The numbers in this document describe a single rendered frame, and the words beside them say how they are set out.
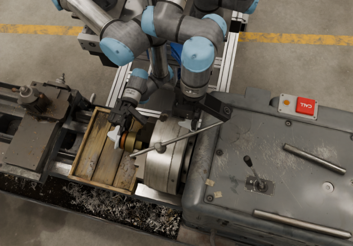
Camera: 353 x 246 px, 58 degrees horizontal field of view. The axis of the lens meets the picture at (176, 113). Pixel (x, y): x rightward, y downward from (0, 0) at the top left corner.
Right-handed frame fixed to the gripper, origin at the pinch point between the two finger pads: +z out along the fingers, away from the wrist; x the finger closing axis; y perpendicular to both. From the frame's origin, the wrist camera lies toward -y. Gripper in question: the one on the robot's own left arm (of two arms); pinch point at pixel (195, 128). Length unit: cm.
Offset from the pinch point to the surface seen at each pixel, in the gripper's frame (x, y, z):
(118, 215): 13, 31, 79
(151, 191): 7, 15, 50
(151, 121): -6.4, 17.6, 12.7
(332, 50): -170, -84, 101
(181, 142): 0.5, 4.1, 10.4
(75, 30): -139, 135, 111
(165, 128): -3.3, 11.0, 10.1
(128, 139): -1.5, 25.4, 22.1
